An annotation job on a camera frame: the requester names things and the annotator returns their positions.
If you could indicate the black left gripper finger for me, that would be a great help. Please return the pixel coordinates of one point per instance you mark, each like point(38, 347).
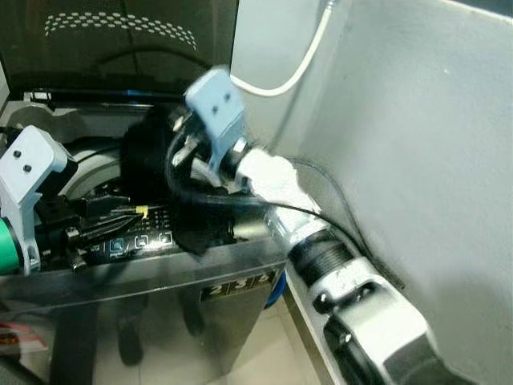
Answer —
point(112, 208)
point(116, 228)

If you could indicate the black garment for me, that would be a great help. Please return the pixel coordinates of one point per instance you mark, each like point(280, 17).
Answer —
point(144, 160)

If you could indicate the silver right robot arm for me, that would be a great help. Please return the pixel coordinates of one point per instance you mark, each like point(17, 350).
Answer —
point(361, 321)

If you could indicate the silver top-load washing machine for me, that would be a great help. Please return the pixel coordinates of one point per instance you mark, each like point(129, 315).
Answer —
point(160, 269)

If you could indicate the blue washer panel button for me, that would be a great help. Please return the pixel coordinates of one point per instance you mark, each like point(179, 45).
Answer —
point(118, 245)

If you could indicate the small yellow tag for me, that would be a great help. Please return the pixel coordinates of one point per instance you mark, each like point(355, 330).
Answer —
point(142, 210)

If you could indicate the green cylindrical object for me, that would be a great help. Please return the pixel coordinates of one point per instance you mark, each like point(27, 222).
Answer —
point(6, 249)

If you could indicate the red white sticker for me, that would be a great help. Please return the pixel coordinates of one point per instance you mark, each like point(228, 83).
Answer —
point(20, 337)

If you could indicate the black yellow washer label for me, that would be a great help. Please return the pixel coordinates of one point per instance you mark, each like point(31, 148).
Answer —
point(236, 289)

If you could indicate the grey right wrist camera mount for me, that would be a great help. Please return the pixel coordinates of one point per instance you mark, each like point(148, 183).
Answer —
point(216, 104)

